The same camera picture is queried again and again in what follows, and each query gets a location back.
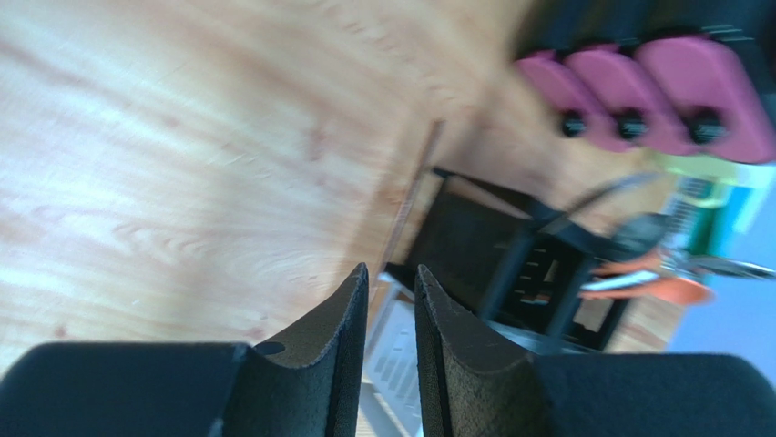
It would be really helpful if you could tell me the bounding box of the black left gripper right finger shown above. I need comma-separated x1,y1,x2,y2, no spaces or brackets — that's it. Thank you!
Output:
414,267,775,436

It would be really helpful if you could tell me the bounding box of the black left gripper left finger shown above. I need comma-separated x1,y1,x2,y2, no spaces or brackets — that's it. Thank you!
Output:
1,264,369,436

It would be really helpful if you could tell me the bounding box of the white slotted utensil caddy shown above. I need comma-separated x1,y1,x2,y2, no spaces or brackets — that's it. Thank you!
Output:
360,273,424,436

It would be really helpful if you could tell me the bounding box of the black utensil caddy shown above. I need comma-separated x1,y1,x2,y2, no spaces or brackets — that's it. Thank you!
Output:
383,168,628,353

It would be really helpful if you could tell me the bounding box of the steel spoon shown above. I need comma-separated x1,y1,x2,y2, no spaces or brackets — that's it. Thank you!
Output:
657,249,775,280

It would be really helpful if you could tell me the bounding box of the small white plastic spoon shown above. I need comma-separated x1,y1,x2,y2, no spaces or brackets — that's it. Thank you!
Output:
581,270,660,292

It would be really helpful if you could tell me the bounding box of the dark grey chopstick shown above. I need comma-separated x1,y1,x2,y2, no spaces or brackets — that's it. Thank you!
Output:
376,119,446,276

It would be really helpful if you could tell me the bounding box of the black pink drawer cabinet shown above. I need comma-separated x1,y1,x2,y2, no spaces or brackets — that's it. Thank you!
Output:
515,1,775,164

